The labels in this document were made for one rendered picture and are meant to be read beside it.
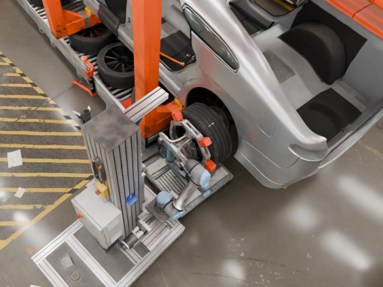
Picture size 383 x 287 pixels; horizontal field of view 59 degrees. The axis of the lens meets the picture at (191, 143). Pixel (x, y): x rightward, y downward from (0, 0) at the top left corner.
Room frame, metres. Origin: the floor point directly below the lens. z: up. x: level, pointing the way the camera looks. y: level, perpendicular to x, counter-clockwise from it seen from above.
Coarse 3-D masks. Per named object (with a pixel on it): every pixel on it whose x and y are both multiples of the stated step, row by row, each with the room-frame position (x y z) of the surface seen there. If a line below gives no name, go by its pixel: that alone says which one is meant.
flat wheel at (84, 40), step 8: (96, 24) 3.93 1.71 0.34; (104, 24) 3.80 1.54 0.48; (88, 32) 3.62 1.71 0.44; (96, 32) 3.61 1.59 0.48; (72, 40) 3.41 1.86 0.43; (80, 40) 3.38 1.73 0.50; (88, 40) 3.40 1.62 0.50; (96, 40) 3.43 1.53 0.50; (104, 40) 3.49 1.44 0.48; (112, 40) 3.62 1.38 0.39; (80, 48) 3.37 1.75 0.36; (88, 48) 3.38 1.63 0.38; (96, 48) 3.41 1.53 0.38
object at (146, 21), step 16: (144, 0) 2.04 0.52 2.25; (160, 0) 2.14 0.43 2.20; (144, 16) 2.04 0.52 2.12; (160, 16) 2.15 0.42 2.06; (144, 32) 2.04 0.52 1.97; (160, 32) 2.15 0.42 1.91; (144, 48) 2.04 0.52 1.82; (144, 64) 2.04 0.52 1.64; (144, 80) 2.04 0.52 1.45; (144, 128) 2.04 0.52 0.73
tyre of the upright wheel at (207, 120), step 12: (192, 108) 2.11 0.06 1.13; (204, 108) 2.11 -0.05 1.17; (192, 120) 1.96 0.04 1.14; (204, 120) 1.96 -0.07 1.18; (216, 120) 1.99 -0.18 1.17; (204, 132) 1.85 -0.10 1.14; (216, 132) 1.89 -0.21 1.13; (228, 132) 1.94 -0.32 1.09; (216, 144) 1.79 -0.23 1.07; (228, 144) 1.87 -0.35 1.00; (216, 156) 1.73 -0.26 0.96; (228, 156) 1.86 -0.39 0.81
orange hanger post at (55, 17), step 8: (48, 0) 3.29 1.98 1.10; (56, 0) 3.36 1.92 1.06; (48, 8) 3.28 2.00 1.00; (56, 8) 3.35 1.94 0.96; (48, 16) 3.32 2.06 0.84; (56, 16) 3.33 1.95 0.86; (56, 24) 3.31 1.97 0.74; (64, 24) 3.38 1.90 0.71; (56, 32) 3.28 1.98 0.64; (64, 32) 3.36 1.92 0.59
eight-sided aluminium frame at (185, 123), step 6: (180, 120) 2.00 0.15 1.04; (186, 120) 1.96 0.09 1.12; (174, 126) 2.04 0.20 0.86; (186, 126) 1.89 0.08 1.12; (192, 126) 1.90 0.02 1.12; (174, 132) 2.04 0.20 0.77; (192, 132) 1.84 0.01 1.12; (198, 132) 1.85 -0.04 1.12; (174, 138) 1.99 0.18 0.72; (198, 138) 1.78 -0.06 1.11; (174, 144) 1.96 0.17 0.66; (198, 144) 1.76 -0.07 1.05; (204, 150) 1.73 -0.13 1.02; (186, 156) 1.89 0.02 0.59; (204, 156) 1.70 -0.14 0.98; (210, 156) 1.72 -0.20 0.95; (204, 162) 1.69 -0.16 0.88
